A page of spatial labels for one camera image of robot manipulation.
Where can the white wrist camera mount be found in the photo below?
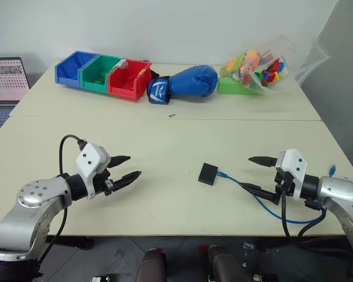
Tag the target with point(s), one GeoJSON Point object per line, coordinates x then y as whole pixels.
{"type": "Point", "coordinates": [294, 164]}
{"type": "Point", "coordinates": [88, 158]}

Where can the clear small packet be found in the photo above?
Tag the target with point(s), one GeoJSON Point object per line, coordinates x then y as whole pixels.
{"type": "Point", "coordinates": [123, 64]}

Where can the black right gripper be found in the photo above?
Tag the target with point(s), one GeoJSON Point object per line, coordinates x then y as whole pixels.
{"type": "Point", "coordinates": [283, 183]}

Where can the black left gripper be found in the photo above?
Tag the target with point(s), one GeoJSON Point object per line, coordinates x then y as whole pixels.
{"type": "Point", "coordinates": [103, 183]}

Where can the blue plastic storage bin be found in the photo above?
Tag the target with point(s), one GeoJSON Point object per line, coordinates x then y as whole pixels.
{"type": "Point", "coordinates": [67, 69]}

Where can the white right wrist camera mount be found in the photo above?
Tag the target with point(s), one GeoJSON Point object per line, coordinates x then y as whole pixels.
{"type": "Point", "coordinates": [294, 164]}

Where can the red plastic storage bin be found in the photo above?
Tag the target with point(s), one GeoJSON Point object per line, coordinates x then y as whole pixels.
{"type": "Point", "coordinates": [122, 88]}

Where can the dark rounded shape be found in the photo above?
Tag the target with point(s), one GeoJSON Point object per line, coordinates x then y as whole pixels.
{"type": "Point", "coordinates": [151, 267]}
{"type": "Point", "coordinates": [226, 264]}

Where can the blue boxing glove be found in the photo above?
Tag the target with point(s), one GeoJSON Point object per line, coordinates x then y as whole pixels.
{"type": "Point", "coordinates": [194, 80]}

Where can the small black adapter box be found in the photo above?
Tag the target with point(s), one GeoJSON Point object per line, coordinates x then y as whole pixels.
{"type": "Point", "coordinates": [207, 174]}

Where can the green toy bricks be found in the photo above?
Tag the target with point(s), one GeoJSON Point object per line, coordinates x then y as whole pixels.
{"type": "Point", "coordinates": [100, 79]}

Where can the green wedge block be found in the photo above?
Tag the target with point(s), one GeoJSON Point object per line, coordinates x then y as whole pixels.
{"type": "Point", "coordinates": [228, 86]}

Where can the clear container of colourful bricks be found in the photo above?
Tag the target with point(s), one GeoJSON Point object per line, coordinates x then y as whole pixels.
{"type": "Point", "coordinates": [253, 64]}

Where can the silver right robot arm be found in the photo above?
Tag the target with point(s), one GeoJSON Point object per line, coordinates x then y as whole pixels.
{"type": "Point", "coordinates": [338, 188]}

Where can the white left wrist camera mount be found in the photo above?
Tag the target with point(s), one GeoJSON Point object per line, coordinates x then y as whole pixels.
{"type": "Point", "coordinates": [88, 158]}

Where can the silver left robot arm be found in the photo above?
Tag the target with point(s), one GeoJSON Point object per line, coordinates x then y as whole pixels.
{"type": "Point", "coordinates": [32, 196]}

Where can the green plastic storage bin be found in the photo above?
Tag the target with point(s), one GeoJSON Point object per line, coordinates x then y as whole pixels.
{"type": "Point", "coordinates": [91, 82]}

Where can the grey laptop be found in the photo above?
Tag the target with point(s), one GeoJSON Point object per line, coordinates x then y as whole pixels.
{"type": "Point", "coordinates": [6, 76]}

